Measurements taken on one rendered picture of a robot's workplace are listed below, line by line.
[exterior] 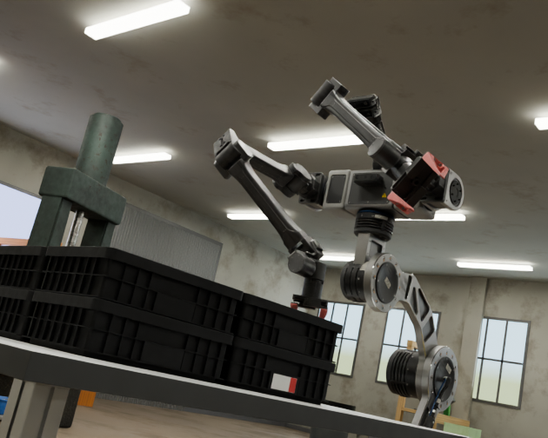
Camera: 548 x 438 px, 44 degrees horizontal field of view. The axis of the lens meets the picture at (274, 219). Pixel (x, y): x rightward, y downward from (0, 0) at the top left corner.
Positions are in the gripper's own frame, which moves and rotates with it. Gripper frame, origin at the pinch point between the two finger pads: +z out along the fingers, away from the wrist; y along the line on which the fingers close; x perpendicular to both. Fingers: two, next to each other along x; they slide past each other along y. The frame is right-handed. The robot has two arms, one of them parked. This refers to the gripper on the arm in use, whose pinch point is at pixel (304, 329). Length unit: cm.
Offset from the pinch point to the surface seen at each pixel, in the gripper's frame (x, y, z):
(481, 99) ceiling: 342, 94, -252
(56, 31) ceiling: 340, -288, -259
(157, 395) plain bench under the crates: -86, -17, 23
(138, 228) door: 861, -339, -200
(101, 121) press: 377, -240, -194
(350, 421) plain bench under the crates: -40.0, 15.2, 21.9
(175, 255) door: 934, -289, -181
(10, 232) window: 691, -462, -128
